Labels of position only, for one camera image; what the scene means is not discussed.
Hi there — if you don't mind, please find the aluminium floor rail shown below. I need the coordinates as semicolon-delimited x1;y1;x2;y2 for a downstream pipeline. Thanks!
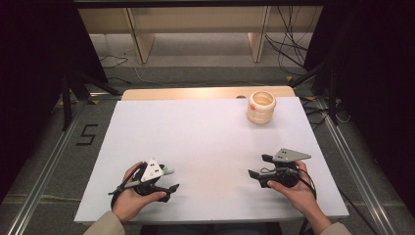
314;97;399;235
5;92;123;235

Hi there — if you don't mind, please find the light wooden desk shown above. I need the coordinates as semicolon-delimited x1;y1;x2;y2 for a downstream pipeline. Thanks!
77;5;325;65

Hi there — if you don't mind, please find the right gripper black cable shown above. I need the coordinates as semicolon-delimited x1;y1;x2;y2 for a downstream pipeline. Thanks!
297;167;318;201

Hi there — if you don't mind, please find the cream ribbed cup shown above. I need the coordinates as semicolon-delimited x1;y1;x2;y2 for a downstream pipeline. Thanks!
246;90;277;125

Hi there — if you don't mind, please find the black tripod stand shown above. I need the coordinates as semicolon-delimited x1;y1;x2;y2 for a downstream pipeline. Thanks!
288;60;341;127
59;69;122;132

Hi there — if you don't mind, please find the black curtain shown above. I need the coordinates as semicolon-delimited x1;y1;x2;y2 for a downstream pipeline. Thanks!
303;0;415;210
0;0;110;205

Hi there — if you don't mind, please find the person's left hand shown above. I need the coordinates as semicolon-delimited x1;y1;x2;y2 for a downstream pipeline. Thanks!
111;161;167;225

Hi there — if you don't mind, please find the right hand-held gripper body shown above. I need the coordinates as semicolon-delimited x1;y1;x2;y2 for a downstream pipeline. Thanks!
259;148;312;190

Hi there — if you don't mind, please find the white table sheet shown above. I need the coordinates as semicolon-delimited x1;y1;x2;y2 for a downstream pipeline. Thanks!
73;96;350;225

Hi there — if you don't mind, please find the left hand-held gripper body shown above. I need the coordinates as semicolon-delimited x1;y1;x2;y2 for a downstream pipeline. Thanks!
132;158;165;197

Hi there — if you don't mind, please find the person's right hand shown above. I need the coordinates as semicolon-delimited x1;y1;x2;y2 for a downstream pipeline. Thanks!
266;160;318;213

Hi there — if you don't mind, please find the bundle of black floor cables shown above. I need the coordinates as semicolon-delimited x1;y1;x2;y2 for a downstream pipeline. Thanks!
263;5;325;76

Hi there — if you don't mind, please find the thin black floor cable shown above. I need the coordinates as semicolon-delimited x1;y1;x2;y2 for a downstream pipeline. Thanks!
98;54;130;70

